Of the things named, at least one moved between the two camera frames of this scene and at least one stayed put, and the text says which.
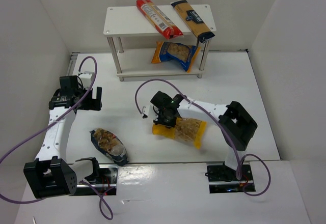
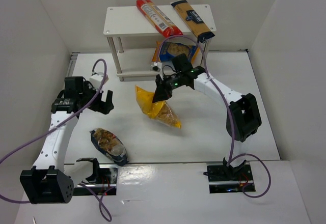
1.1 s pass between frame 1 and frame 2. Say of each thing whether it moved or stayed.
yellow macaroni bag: moved
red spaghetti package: stayed
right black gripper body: moved
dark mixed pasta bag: stayed
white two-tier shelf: stayed
